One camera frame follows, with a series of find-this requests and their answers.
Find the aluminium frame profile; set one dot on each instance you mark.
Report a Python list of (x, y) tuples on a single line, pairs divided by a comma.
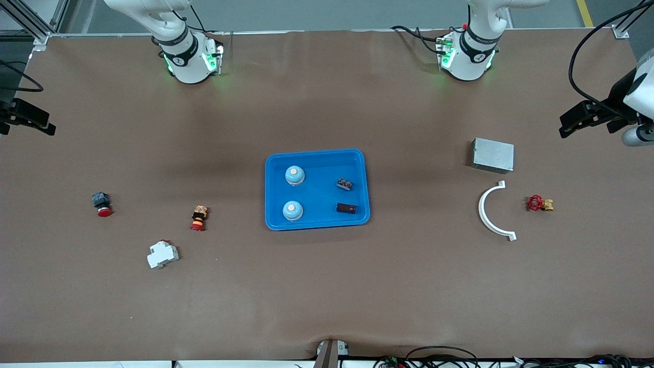
[(30, 25), (631, 20)]

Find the small metal table bracket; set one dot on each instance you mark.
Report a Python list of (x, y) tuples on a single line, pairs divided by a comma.
[(328, 355)]

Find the small black capacitor block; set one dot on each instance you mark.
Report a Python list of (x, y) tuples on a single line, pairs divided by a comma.
[(345, 184)]

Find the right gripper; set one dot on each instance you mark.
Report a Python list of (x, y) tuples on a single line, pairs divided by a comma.
[(15, 113)]

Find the white circuit breaker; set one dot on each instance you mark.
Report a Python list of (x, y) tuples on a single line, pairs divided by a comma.
[(162, 254)]

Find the blue bell with white knob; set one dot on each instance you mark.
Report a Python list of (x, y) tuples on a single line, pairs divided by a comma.
[(293, 210), (295, 176)]

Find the dark brown capacitor block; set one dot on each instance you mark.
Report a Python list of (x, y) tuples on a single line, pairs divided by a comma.
[(346, 208)]

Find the blue plastic tray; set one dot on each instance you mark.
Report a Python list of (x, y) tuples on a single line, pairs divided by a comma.
[(317, 214)]

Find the white curved plastic arc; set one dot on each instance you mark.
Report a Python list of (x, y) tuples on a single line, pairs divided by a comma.
[(481, 209)]

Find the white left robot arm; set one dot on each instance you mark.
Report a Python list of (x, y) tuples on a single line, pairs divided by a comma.
[(472, 56)]

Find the red handwheel brass valve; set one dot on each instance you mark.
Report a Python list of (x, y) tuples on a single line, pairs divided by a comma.
[(535, 203)]

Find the red yellow emergency stop button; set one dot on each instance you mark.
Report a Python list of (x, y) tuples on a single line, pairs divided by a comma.
[(199, 217)]

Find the red mushroom push button switch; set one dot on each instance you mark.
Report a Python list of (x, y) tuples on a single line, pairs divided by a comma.
[(102, 200)]

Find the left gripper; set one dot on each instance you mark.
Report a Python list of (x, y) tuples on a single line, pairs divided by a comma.
[(615, 101)]

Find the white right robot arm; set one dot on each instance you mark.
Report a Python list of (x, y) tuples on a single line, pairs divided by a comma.
[(186, 61)]

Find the grey metal power supply box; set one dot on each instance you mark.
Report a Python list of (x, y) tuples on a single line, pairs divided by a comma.
[(493, 155)]

